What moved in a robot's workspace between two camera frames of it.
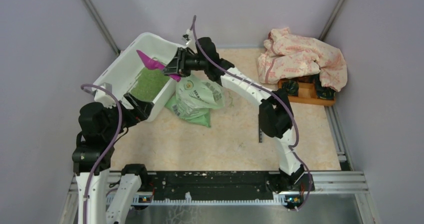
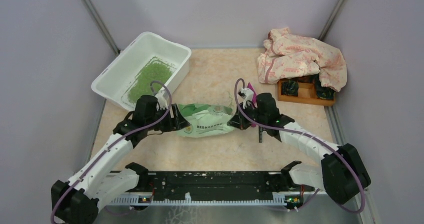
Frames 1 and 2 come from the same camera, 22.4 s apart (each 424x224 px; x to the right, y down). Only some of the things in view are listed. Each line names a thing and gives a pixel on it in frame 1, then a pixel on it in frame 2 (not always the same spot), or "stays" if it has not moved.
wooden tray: (307, 94) stays
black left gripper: (142, 109) -> (177, 122)
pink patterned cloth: (286, 55) stays
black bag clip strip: (260, 137) stays
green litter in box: (149, 83) stays
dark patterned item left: (291, 87) stays
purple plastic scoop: (152, 64) -> (254, 100)
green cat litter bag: (195, 99) -> (206, 120)
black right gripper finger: (177, 65) -> (239, 120)
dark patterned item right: (323, 92) stays
